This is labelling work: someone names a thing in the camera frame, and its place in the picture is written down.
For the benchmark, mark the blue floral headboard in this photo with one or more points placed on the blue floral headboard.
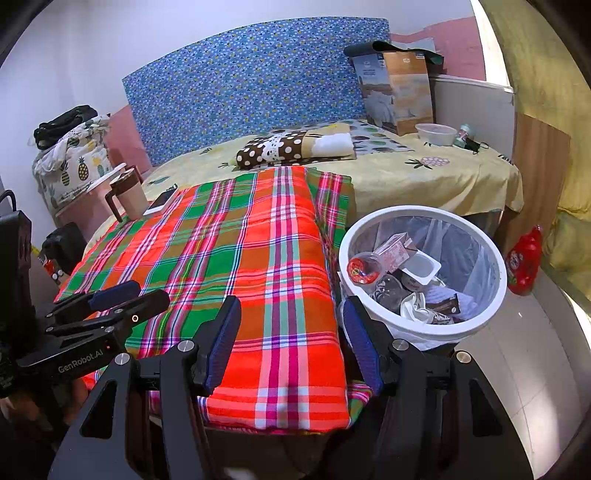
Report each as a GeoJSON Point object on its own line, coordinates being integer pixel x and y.
{"type": "Point", "coordinates": [254, 83]}

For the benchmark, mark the white trash bin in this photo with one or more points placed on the white trash bin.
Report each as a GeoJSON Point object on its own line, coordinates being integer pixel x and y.
{"type": "Point", "coordinates": [415, 212]}

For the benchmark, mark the yellow bed sheet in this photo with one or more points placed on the yellow bed sheet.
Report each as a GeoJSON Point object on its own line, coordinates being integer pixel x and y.
{"type": "Point", "coordinates": [438, 180]}

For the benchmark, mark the plaid blanket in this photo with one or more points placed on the plaid blanket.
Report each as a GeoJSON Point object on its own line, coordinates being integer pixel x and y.
{"type": "Point", "coordinates": [231, 254]}

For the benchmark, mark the black bag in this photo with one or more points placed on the black bag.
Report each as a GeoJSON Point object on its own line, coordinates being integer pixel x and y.
{"type": "Point", "coordinates": [64, 122]}

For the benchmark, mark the clear plastic bin liner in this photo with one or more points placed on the clear plastic bin liner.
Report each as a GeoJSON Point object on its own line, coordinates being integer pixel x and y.
{"type": "Point", "coordinates": [461, 249]}

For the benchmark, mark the white fluffy cloth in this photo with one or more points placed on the white fluffy cloth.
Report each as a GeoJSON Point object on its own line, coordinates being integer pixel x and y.
{"type": "Point", "coordinates": [334, 144]}

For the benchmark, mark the pineapple print fabric bag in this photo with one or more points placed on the pineapple print fabric bag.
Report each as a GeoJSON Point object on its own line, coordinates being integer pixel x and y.
{"type": "Point", "coordinates": [78, 166]}

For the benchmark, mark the brown snack wrapper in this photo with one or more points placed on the brown snack wrapper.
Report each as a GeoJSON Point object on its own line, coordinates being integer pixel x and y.
{"type": "Point", "coordinates": [443, 305]}

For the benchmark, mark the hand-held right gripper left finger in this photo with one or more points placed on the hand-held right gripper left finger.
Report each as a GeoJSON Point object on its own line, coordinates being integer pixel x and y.
{"type": "Point", "coordinates": [221, 341]}

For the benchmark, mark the white smartphone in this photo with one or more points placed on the white smartphone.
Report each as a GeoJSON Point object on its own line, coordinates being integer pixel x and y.
{"type": "Point", "coordinates": [159, 203]}

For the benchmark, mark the small green bottle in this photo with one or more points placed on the small green bottle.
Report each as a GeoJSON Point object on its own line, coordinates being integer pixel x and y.
{"type": "Point", "coordinates": [462, 135]}

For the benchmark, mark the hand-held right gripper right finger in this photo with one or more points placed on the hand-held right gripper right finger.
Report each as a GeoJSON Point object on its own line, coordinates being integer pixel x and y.
{"type": "Point", "coordinates": [364, 346]}

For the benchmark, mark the yellow curtain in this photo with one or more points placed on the yellow curtain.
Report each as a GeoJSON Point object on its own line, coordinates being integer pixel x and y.
{"type": "Point", "coordinates": [545, 92]}

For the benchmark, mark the red detergent bottle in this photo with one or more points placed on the red detergent bottle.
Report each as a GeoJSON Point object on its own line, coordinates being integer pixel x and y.
{"type": "Point", "coordinates": [524, 263]}

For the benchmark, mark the small black object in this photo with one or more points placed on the small black object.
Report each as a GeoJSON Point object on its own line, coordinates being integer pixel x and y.
{"type": "Point", "coordinates": [475, 145]}

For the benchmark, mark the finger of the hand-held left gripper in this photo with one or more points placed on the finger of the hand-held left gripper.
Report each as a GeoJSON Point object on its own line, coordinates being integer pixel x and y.
{"type": "Point", "coordinates": [115, 292]}
{"type": "Point", "coordinates": [143, 307]}

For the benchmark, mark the beige mug brown lid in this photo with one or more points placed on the beige mug brown lid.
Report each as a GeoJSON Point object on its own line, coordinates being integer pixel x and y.
{"type": "Point", "coordinates": [131, 198]}

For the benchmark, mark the clear plastic bowl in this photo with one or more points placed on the clear plastic bowl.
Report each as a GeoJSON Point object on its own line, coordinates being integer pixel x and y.
{"type": "Point", "coordinates": [434, 134]}

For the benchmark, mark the dark bag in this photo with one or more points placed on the dark bag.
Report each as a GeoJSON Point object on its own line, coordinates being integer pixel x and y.
{"type": "Point", "coordinates": [364, 48]}

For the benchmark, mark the brown polka dot pillow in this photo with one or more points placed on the brown polka dot pillow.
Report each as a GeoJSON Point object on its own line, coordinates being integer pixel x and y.
{"type": "Point", "coordinates": [268, 150]}

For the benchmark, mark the crushed clear plastic bottle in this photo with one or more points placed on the crushed clear plastic bottle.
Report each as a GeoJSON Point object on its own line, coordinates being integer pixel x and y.
{"type": "Point", "coordinates": [390, 293]}

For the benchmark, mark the pill blister pack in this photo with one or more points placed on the pill blister pack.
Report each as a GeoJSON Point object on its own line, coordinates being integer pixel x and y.
{"type": "Point", "coordinates": [434, 161]}

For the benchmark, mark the red label plastic cup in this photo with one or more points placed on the red label plastic cup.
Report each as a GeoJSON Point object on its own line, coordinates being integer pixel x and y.
{"type": "Point", "coordinates": [362, 270]}

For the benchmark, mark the quilt packaging box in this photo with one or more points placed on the quilt packaging box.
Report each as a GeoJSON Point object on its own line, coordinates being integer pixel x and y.
{"type": "Point", "coordinates": [397, 92]}

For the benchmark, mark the wooden board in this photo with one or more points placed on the wooden board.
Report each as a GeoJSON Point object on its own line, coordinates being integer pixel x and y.
{"type": "Point", "coordinates": [535, 170]}

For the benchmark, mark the white side panel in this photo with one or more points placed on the white side panel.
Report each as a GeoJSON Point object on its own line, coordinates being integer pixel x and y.
{"type": "Point", "coordinates": [471, 106]}

